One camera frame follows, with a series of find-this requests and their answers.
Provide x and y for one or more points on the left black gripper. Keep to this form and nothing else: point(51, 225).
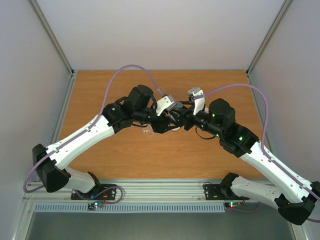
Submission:
point(160, 126)

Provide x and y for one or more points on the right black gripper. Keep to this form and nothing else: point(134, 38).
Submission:
point(186, 114)

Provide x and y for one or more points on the clear plastic pill organizer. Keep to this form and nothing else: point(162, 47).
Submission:
point(148, 131)

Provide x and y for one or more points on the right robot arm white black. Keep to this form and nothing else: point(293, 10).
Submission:
point(293, 196)

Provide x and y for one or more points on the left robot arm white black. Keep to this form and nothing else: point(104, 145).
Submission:
point(51, 162)

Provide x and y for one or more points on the right small circuit board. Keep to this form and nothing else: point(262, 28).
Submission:
point(233, 204)

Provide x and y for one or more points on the small circuit board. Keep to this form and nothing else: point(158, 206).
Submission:
point(233, 204)
point(96, 205)

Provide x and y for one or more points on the left small circuit board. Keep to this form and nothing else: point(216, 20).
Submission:
point(96, 205)

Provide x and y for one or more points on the aluminium front frame rail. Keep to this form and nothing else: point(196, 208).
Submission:
point(146, 190)

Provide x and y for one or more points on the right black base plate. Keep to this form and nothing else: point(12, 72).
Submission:
point(215, 192)

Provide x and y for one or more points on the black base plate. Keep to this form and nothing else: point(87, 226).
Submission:
point(100, 193)
point(215, 192)

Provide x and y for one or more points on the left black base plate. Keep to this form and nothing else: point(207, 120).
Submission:
point(100, 193)

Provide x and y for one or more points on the right aluminium corner post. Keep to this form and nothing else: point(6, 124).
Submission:
point(286, 4)

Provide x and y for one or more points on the aluminium corner post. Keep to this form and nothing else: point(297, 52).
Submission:
point(38, 11)
point(286, 4)

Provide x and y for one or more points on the grey slotted cable duct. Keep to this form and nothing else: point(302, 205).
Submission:
point(129, 208)

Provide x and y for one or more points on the left aluminium corner post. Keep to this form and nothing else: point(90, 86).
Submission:
point(38, 11)

